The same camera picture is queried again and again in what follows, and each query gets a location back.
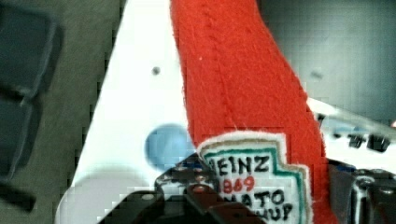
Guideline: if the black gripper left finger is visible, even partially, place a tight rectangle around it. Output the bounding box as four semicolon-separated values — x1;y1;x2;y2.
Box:
98;154;265;224

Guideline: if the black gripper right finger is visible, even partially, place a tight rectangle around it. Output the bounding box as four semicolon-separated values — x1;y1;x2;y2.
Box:
328;160;396;224

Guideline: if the red plush ketchup bottle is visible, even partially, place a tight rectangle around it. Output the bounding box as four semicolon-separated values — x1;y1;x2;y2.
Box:
170;0;338;224

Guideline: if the silver black toaster oven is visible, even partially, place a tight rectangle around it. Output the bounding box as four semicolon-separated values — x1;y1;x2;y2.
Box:
307;98;395;153

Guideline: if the blue cup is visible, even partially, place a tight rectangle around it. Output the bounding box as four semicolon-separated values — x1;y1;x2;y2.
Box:
145;123;195;171

